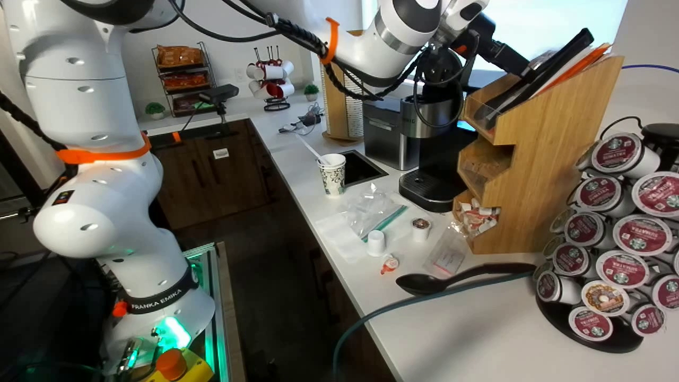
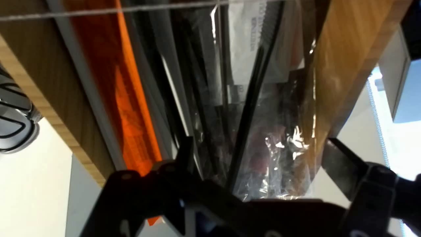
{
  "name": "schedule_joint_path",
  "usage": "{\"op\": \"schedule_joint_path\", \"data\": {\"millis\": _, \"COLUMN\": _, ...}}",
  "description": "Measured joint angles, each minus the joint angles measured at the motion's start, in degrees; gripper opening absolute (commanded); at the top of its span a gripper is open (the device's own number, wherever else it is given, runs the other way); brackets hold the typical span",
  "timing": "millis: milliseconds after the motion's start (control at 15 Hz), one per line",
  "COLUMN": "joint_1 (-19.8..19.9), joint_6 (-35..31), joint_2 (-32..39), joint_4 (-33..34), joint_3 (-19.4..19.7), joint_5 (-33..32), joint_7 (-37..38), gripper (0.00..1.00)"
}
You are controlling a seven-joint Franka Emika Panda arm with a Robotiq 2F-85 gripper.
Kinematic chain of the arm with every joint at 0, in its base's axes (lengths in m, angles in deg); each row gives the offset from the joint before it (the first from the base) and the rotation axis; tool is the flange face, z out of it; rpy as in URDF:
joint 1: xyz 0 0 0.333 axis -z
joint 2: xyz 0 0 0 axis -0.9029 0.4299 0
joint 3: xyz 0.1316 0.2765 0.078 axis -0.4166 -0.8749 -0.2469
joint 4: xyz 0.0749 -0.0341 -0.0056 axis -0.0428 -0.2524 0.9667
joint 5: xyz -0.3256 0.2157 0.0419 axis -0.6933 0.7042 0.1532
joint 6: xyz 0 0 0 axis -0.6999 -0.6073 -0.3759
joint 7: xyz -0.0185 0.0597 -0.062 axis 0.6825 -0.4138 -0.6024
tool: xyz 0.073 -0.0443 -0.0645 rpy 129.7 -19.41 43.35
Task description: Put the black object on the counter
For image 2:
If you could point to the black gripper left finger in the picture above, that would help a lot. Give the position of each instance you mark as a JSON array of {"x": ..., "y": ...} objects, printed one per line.
[{"x": 187, "y": 153}]

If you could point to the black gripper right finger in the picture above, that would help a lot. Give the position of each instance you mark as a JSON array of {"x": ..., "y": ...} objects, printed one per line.
[{"x": 344, "y": 164}]

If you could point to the clear crinkly packet bag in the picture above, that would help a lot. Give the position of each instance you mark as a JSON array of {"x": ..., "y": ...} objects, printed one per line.
[{"x": 285, "y": 145}]

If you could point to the orange packet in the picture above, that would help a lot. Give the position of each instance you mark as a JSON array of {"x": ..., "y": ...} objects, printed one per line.
[{"x": 127, "y": 100}]

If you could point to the long black stick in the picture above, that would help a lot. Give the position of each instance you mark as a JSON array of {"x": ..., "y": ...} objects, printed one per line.
[{"x": 252, "y": 100}]

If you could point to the white printed paper packet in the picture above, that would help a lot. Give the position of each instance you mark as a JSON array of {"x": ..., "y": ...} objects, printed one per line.
[{"x": 245, "y": 39}]

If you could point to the wooden condiment organiser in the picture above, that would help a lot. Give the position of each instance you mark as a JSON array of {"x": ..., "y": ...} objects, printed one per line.
[{"x": 44, "y": 74}]

